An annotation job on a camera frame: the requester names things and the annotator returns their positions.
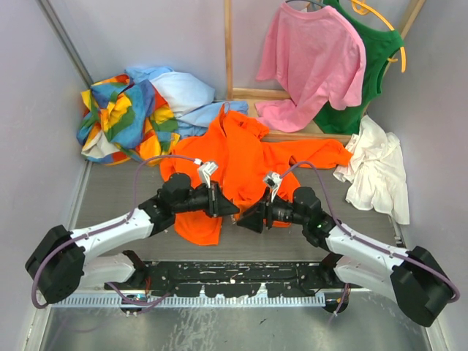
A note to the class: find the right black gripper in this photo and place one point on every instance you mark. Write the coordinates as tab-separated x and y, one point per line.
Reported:
254	219

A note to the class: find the green tank top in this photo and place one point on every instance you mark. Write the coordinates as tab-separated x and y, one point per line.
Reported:
380	46

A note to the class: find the orange zip jacket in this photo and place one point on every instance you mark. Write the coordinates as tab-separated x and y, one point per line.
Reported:
235	143

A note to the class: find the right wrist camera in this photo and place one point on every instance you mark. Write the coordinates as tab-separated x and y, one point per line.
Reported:
273	181

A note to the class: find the light blue shirt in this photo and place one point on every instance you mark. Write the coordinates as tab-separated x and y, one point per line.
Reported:
191	100

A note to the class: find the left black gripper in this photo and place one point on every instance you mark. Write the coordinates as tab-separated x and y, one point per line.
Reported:
217	204

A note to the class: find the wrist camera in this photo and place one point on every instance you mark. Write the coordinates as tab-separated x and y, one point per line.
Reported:
205	171
273	181

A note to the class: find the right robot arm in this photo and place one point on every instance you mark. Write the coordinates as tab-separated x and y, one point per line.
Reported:
412	279

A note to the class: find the aluminium rail frame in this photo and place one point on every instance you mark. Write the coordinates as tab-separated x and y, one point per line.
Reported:
228	306

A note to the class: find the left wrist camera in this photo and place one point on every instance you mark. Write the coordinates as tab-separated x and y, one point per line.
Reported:
205	171

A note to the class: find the multicolour crumpled cloth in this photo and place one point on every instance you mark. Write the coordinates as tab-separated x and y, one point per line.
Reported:
126	120

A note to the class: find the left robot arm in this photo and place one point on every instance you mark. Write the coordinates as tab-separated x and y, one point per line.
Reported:
66	260

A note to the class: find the white crumpled shirt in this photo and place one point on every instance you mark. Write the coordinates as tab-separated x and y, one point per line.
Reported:
376	173

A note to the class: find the pink t-shirt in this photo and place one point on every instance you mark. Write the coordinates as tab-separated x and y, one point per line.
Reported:
318	58

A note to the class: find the wooden clothes rack frame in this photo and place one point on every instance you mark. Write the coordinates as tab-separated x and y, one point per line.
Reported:
254	95

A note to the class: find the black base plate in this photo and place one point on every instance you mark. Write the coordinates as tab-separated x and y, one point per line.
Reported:
233	279

